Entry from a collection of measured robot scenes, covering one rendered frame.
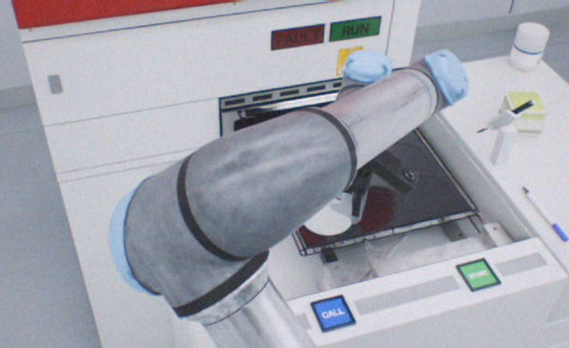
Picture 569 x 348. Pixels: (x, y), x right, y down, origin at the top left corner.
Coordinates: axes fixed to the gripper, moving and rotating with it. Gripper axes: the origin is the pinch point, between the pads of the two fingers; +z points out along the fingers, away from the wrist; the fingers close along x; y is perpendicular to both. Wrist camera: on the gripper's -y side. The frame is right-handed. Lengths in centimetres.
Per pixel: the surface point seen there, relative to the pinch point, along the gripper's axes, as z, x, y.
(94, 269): 40, 2, 63
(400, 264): 3.3, 5.5, -9.6
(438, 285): -4.3, 14.3, -16.7
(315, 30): -19.8, -30.4, 18.9
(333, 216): 1.3, -0.1, 4.8
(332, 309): -5.2, 25.4, -1.6
